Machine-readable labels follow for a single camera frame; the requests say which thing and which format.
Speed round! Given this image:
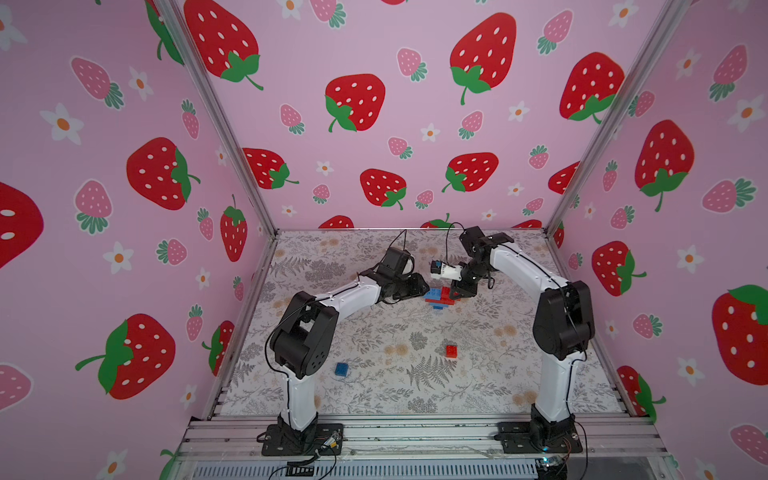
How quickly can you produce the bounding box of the light blue 2x4 brick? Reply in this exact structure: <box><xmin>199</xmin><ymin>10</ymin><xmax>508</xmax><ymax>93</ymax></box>
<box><xmin>424</xmin><ymin>288</ymin><xmax>442</xmax><ymax>303</ymax></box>

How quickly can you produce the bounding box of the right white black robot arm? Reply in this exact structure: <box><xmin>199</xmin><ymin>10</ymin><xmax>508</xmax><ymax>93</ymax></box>
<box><xmin>430</xmin><ymin>227</ymin><xmax>595</xmax><ymax>452</ymax></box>

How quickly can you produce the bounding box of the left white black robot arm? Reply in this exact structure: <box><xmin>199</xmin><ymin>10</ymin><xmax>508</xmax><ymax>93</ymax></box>
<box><xmin>266</xmin><ymin>247</ymin><xmax>430</xmax><ymax>443</ymax></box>

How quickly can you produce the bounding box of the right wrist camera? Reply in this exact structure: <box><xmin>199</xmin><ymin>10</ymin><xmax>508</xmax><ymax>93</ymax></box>
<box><xmin>430</xmin><ymin>260</ymin><xmax>462</xmax><ymax>281</ymax></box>

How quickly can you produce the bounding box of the aluminium front rail frame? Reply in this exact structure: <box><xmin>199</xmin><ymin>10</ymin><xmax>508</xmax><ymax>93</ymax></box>
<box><xmin>168</xmin><ymin>414</ymin><xmax>682</xmax><ymax>479</ymax></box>

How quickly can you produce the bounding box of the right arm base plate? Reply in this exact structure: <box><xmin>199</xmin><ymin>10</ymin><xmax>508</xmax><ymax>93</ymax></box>
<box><xmin>493</xmin><ymin>420</ymin><xmax>583</xmax><ymax>455</ymax></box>

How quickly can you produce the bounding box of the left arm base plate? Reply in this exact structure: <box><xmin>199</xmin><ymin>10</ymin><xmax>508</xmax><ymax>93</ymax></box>
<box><xmin>257</xmin><ymin>423</ymin><xmax>344</xmax><ymax>457</ymax></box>

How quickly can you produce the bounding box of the left aluminium corner post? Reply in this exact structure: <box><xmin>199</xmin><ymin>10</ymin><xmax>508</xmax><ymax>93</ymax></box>
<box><xmin>156</xmin><ymin>0</ymin><xmax>278</xmax><ymax>240</ymax></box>

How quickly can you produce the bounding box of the aluminium corner post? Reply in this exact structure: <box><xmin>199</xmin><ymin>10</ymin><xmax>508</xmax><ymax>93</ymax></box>
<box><xmin>544</xmin><ymin>0</ymin><xmax>691</xmax><ymax>239</ymax></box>
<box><xmin>156</xmin><ymin>0</ymin><xmax>278</xmax><ymax>240</ymax></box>

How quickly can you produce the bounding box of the right aluminium corner post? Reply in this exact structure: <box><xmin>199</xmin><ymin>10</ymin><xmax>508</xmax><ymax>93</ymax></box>
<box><xmin>544</xmin><ymin>0</ymin><xmax>691</xmax><ymax>239</ymax></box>

